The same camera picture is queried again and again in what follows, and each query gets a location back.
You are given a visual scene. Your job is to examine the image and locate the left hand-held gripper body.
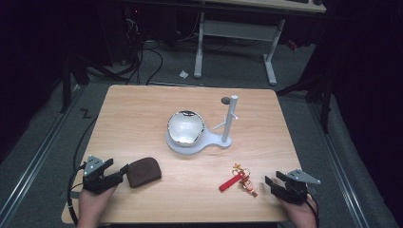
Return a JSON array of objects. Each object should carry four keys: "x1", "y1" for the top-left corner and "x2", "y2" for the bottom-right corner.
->
[{"x1": 82, "y1": 154, "x2": 124, "y2": 195}]

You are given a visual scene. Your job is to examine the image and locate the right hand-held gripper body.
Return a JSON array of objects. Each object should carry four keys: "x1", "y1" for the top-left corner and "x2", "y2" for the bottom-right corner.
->
[{"x1": 272, "y1": 168, "x2": 322, "y2": 205}]

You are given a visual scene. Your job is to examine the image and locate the brown pouch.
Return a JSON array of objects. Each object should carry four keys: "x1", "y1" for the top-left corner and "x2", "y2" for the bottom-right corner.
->
[{"x1": 125, "y1": 157, "x2": 163, "y2": 189}]

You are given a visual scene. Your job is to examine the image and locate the red strap figure keychain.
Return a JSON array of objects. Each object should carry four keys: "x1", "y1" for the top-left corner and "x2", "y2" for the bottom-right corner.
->
[{"x1": 219, "y1": 162, "x2": 259, "y2": 199}]

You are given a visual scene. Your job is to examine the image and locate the person's left hand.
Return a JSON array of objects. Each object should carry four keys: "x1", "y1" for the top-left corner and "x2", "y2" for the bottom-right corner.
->
[{"x1": 76, "y1": 185, "x2": 118, "y2": 228}]

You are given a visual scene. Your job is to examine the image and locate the person's right hand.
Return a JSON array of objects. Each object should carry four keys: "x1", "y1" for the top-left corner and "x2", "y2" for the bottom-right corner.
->
[{"x1": 278, "y1": 194, "x2": 318, "y2": 228}]

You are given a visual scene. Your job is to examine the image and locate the silver metal bowl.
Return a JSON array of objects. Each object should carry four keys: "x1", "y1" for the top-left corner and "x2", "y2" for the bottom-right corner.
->
[{"x1": 166, "y1": 109, "x2": 205, "y2": 147}]

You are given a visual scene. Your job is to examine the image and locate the white peg stand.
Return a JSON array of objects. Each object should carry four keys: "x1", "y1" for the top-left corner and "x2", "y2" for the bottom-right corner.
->
[{"x1": 165, "y1": 94, "x2": 240, "y2": 156}]

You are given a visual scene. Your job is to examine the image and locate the black metal stand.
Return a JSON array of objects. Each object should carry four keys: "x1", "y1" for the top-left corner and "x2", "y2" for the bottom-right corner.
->
[
  {"x1": 276, "y1": 70, "x2": 335, "y2": 135},
  {"x1": 59, "y1": 51, "x2": 129, "y2": 114}
]

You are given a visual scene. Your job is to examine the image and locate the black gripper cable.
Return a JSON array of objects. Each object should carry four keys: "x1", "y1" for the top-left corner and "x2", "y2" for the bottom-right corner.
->
[
  {"x1": 303, "y1": 194, "x2": 320, "y2": 228},
  {"x1": 66, "y1": 162, "x2": 87, "y2": 226}
]

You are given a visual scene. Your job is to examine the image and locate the metal floor rail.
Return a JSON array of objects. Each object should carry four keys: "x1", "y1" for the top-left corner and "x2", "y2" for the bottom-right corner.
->
[
  {"x1": 308, "y1": 101, "x2": 371, "y2": 228},
  {"x1": 0, "y1": 84, "x2": 84, "y2": 222}
]

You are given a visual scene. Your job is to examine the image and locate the black floor cables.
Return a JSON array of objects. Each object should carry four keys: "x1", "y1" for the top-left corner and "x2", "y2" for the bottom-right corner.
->
[{"x1": 122, "y1": 12, "x2": 164, "y2": 86}]

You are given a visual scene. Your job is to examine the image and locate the white frame desk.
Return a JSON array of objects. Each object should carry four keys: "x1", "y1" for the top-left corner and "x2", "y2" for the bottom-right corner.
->
[{"x1": 193, "y1": 0, "x2": 328, "y2": 86}]

